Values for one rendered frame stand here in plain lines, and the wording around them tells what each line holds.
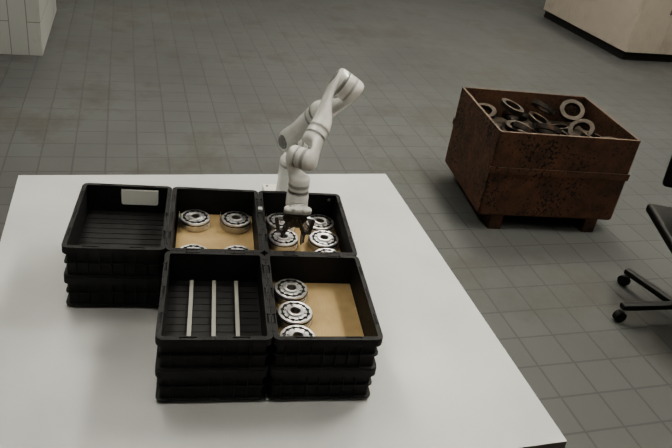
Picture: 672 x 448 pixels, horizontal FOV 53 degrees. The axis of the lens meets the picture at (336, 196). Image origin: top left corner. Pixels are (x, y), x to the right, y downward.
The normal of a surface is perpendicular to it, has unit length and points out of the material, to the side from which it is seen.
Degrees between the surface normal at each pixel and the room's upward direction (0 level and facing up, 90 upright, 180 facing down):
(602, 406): 0
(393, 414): 0
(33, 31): 90
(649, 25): 90
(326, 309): 0
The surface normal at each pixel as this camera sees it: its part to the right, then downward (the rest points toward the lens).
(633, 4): -0.96, 0.01
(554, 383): 0.14, -0.87
